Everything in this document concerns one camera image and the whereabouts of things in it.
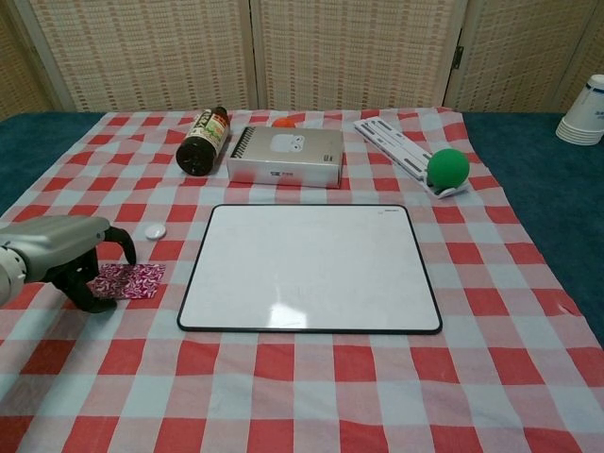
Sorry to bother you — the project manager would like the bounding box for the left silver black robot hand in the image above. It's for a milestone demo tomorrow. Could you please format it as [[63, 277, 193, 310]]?
[[0, 215, 139, 314]]

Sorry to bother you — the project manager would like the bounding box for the white rectangular board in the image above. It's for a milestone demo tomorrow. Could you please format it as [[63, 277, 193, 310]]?
[[176, 203, 445, 336]]

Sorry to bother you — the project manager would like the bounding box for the red white checkered tablecloth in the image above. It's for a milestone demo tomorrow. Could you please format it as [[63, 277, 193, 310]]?
[[0, 107, 604, 453]]

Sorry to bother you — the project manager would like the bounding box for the dark sauce bottle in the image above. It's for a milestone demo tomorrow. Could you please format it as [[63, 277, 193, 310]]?
[[175, 107, 230, 177]]

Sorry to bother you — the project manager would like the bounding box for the white earbuds box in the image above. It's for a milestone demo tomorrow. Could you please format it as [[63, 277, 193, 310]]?
[[226, 125, 345, 190]]

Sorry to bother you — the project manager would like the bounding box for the woven folding screen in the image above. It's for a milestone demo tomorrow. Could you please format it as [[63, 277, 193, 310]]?
[[0, 0, 604, 115]]

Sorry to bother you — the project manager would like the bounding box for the white folding stand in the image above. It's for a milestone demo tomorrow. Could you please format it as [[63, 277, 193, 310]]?
[[353, 117, 470, 200]]

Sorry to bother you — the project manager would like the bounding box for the green ball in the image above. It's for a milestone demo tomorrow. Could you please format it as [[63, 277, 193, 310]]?
[[427, 147, 472, 190]]

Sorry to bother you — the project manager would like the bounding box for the white paper cup stack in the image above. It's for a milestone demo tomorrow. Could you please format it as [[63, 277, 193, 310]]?
[[554, 73, 604, 147]]

